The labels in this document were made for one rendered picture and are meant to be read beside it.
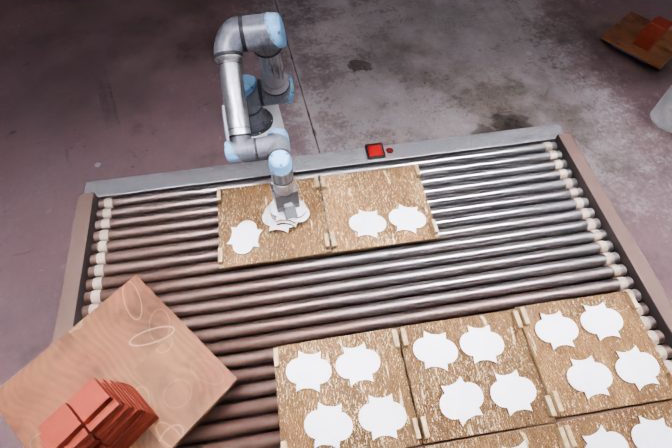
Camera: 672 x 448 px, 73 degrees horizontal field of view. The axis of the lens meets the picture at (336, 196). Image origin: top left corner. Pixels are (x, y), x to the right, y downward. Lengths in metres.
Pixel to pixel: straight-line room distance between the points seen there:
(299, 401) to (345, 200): 0.75
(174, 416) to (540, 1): 4.38
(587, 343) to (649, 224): 1.78
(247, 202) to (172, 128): 1.75
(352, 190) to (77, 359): 1.09
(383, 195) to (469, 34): 2.63
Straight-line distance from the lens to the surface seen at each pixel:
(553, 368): 1.70
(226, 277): 1.71
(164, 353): 1.54
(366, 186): 1.84
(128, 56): 4.20
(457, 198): 1.90
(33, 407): 1.66
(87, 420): 1.26
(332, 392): 1.53
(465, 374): 1.60
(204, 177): 1.97
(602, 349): 1.80
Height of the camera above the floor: 2.45
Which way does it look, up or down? 56 degrees down
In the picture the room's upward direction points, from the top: 1 degrees clockwise
